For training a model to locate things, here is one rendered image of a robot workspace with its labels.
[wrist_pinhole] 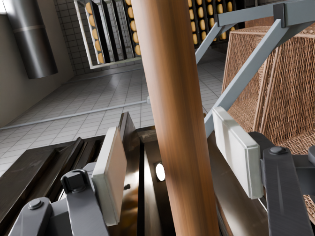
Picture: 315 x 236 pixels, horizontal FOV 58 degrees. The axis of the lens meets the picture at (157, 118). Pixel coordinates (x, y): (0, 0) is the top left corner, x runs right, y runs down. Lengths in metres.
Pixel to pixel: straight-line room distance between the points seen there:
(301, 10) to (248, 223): 0.61
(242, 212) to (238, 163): 0.82
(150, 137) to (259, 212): 1.00
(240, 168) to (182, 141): 0.03
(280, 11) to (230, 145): 0.45
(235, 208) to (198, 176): 0.84
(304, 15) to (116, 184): 0.51
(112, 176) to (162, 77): 0.06
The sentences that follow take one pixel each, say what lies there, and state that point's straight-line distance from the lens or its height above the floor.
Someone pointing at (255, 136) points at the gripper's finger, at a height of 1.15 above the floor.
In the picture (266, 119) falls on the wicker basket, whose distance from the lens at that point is 1.19.
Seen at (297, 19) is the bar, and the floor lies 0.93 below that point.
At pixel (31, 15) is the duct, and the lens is 3.29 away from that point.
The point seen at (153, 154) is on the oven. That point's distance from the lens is 1.83.
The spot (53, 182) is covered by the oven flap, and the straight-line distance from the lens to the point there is 1.34.
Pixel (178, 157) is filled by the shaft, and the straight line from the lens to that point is 0.17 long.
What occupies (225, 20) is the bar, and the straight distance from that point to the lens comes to 1.05.
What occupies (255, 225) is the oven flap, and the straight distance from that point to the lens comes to 0.93.
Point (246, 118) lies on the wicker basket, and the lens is 1.57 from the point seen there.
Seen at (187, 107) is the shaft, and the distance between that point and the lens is 0.16.
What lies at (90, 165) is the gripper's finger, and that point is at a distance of 0.17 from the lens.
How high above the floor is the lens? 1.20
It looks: 1 degrees up
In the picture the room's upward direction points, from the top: 101 degrees counter-clockwise
